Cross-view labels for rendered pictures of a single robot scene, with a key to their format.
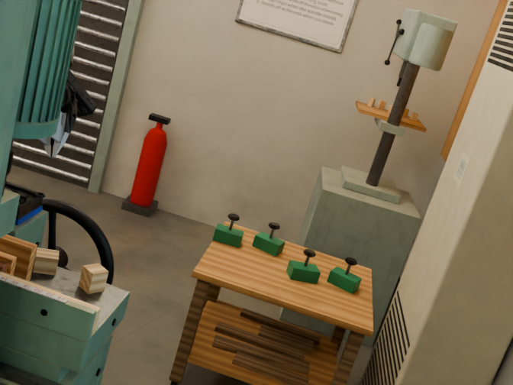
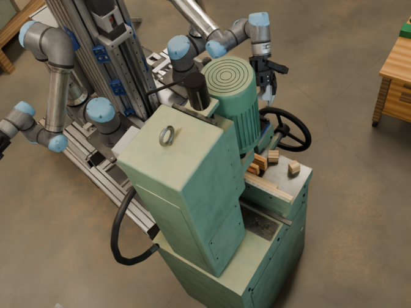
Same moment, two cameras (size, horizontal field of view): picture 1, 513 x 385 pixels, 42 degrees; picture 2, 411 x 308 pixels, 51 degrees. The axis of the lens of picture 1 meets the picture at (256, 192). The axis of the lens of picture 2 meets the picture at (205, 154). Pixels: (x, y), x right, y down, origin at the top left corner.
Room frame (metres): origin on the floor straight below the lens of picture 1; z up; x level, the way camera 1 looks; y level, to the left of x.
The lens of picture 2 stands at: (0.24, -0.10, 2.46)
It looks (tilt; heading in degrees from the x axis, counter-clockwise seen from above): 55 degrees down; 42
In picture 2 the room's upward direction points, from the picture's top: 16 degrees counter-clockwise
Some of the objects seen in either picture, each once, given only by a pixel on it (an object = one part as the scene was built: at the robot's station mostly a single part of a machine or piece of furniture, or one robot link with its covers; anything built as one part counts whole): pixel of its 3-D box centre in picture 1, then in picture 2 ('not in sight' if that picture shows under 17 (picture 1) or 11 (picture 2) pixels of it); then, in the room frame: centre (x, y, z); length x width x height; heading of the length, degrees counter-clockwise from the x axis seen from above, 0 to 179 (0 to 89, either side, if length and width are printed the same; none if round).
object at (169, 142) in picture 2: not in sight; (166, 136); (0.71, 0.44, 1.55); 0.06 x 0.02 x 0.07; 175
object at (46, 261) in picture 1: (46, 261); (273, 156); (1.13, 0.34, 0.92); 0.04 x 0.04 x 0.03; 20
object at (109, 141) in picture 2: not in sight; (112, 129); (1.00, 1.14, 0.87); 0.15 x 0.15 x 0.10
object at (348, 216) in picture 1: (374, 176); not in sight; (3.17, -0.53, 0.79); 0.62 x 0.48 x 1.58; 0
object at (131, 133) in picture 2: not in sight; (136, 155); (0.69, 0.59, 1.40); 0.10 x 0.06 x 0.16; 175
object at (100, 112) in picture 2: not in sight; (102, 113); (1.00, 1.14, 0.98); 0.13 x 0.12 x 0.14; 88
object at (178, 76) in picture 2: not in sight; (184, 69); (1.48, 0.99, 0.87); 0.15 x 0.15 x 0.10
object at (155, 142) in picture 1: (150, 163); not in sight; (3.86, 0.67, 0.30); 0.19 x 0.18 x 0.60; 178
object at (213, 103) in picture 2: not in sight; (199, 101); (0.86, 0.43, 1.53); 0.08 x 0.08 x 0.17; 85
